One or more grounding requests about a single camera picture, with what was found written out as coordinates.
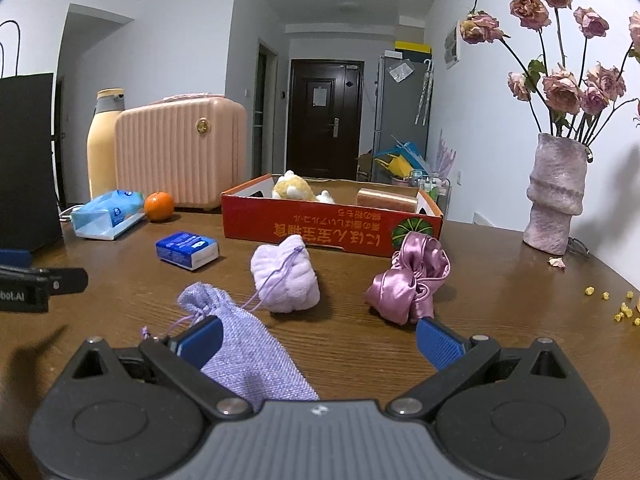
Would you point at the lilac paper decoration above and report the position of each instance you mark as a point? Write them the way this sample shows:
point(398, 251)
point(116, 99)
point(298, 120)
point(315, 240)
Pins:
point(444, 155)

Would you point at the yellow and black box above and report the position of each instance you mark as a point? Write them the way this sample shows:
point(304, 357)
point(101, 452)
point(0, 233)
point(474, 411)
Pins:
point(412, 48)

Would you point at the pink satin cloth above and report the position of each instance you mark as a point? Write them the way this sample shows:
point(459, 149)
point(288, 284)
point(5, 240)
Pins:
point(405, 285)

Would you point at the pink ribbed suitcase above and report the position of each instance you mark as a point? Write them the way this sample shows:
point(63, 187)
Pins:
point(180, 155)

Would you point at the eyeglasses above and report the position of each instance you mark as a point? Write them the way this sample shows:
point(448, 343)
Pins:
point(577, 247)

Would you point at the black paper bag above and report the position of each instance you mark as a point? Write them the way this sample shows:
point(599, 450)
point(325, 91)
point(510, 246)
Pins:
point(25, 160)

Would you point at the dark wooden door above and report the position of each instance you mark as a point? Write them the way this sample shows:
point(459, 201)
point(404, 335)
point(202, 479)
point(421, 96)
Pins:
point(325, 130)

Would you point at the open brown cardboard box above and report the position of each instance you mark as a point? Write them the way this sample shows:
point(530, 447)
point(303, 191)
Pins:
point(365, 165)

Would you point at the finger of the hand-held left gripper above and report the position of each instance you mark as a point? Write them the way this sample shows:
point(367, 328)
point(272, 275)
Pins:
point(67, 280)
point(14, 257)

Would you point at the small blue tissue packet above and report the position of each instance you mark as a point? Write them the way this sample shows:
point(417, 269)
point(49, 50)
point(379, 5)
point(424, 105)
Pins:
point(185, 250)

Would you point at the yellow thermos bottle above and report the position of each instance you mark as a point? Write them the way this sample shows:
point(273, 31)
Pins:
point(102, 150)

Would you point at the yellow plush toy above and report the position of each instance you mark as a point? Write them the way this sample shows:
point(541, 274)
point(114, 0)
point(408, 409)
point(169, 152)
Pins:
point(295, 187)

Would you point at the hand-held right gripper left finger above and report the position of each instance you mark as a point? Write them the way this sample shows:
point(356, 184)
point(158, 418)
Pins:
point(200, 340)

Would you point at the yellow crumbs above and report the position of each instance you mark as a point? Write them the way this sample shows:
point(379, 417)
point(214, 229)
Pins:
point(622, 306)

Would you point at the orange cardboard box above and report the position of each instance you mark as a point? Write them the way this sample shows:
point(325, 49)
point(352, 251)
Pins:
point(325, 232)

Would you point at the dark side doorway frame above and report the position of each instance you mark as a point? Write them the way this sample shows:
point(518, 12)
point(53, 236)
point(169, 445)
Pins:
point(262, 110)

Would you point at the clear plastic bag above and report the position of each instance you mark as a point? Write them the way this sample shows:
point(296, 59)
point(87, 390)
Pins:
point(401, 71)

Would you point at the shiny pink roll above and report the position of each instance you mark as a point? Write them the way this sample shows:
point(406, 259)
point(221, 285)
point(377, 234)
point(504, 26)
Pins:
point(387, 200)

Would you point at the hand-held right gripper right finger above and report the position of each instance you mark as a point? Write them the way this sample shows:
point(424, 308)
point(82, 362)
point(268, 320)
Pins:
point(440, 342)

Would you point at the orange fruit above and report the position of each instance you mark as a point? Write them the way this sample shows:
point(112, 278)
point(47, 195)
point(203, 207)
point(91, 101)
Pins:
point(159, 206)

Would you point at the pink bucket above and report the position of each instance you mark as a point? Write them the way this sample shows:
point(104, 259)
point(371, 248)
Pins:
point(399, 180)

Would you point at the white paper sheet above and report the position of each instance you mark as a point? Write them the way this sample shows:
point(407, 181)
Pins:
point(320, 96)

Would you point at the blue printed soft tissue pack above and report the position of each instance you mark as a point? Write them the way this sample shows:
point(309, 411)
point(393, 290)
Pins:
point(105, 212)

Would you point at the folded white umbrella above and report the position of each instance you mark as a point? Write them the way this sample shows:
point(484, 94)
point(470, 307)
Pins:
point(425, 90)

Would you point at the white wall fuse box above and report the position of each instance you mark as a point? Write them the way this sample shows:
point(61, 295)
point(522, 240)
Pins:
point(452, 45)

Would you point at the pink textured vase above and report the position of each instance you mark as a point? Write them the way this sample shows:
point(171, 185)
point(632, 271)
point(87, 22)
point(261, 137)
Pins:
point(557, 195)

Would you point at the bunch of dried pink roses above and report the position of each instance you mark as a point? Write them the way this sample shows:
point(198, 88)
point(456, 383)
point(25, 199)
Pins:
point(562, 87)

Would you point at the grey refrigerator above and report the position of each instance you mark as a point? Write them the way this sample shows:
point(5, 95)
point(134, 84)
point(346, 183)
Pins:
point(400, 110)

